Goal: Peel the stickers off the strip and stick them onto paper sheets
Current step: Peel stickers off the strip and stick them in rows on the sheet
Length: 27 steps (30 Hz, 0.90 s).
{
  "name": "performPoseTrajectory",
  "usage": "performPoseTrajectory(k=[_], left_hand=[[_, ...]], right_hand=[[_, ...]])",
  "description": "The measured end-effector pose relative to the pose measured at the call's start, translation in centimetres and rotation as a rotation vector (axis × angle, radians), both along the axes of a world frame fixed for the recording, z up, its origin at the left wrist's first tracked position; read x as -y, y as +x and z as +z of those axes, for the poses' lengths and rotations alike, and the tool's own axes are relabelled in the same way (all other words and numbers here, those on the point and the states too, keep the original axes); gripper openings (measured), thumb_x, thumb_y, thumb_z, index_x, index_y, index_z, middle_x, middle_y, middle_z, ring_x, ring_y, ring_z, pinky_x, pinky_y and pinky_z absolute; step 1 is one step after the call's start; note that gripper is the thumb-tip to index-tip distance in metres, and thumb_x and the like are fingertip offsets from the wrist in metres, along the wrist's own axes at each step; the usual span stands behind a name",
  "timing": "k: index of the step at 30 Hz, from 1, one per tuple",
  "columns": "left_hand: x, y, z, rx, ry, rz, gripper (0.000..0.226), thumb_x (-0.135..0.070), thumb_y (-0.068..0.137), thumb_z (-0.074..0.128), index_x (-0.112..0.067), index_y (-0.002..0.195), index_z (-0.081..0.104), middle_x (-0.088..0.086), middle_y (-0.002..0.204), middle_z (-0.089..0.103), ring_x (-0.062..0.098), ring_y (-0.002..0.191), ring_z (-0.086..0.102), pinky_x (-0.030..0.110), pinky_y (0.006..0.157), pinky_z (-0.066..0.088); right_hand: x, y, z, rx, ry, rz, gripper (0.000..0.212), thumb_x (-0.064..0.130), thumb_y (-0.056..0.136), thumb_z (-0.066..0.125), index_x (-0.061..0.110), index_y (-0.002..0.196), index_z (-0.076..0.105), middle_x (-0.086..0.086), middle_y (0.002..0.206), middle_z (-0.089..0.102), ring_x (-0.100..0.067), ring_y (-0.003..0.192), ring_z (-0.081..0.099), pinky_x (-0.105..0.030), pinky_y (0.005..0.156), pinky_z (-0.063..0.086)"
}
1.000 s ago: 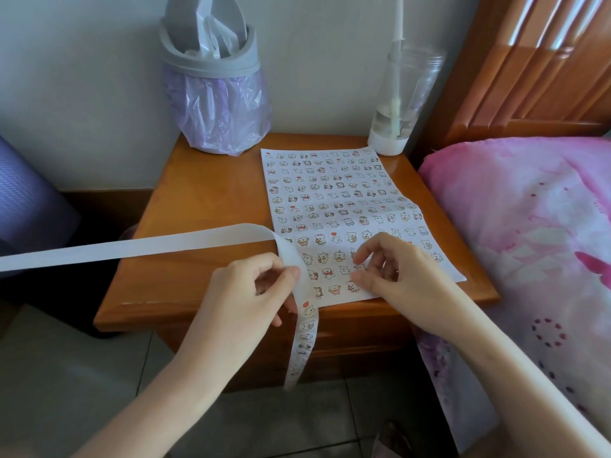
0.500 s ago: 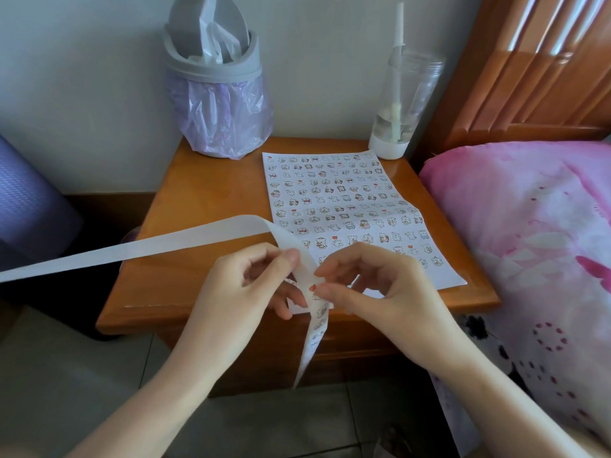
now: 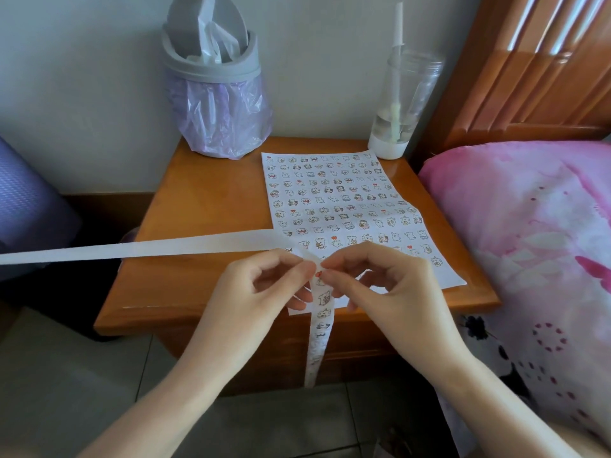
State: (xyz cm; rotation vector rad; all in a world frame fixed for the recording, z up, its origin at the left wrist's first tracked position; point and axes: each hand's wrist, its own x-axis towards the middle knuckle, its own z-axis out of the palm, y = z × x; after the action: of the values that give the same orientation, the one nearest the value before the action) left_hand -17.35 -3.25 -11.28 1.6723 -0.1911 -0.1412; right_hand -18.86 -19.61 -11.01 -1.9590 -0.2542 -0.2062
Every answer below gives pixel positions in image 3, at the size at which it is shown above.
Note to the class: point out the person's right hand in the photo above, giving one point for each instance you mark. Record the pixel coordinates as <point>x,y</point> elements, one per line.
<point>410,314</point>

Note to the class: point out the person's left hand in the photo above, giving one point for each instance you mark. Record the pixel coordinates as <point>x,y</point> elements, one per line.
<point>243,314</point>

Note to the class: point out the white paper sheet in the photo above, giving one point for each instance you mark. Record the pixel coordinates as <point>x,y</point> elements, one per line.
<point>448,276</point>

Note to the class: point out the long white sticker strip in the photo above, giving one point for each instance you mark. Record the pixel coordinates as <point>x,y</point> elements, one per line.
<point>143,248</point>

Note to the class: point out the rows of stuck cartoon stickers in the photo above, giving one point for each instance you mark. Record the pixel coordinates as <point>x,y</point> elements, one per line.
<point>329,176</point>

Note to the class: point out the person's left forearm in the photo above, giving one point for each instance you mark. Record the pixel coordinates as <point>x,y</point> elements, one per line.
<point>153,419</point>

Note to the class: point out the person's leg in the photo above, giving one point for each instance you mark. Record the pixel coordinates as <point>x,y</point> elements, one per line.
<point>577,441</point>

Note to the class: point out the wooden nightstand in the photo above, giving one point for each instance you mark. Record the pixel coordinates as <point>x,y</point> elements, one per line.
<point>200,195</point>

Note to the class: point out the pink slipper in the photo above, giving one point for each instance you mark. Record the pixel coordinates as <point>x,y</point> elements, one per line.
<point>391,443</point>

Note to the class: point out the pink floral bedding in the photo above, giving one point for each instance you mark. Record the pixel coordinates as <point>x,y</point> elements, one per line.
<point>534,214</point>

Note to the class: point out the clear cup with white base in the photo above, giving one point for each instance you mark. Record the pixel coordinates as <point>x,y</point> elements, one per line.
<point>386,148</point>

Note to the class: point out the purple plastic bin bag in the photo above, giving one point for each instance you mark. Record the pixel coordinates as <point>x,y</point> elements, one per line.
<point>219,119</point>

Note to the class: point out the purple rolled mat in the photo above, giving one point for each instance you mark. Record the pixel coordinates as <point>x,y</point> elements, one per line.
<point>28,209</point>

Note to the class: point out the grey trash bin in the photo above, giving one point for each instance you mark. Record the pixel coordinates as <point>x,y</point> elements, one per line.
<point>210,69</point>

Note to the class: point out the wooden bed headboard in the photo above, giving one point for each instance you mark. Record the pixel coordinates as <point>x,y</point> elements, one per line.
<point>520,85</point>

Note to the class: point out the white backing scraps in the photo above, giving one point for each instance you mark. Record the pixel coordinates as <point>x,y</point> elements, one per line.
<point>212,40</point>

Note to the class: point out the white straw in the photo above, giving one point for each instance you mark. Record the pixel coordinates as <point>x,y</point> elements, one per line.
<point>397,23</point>

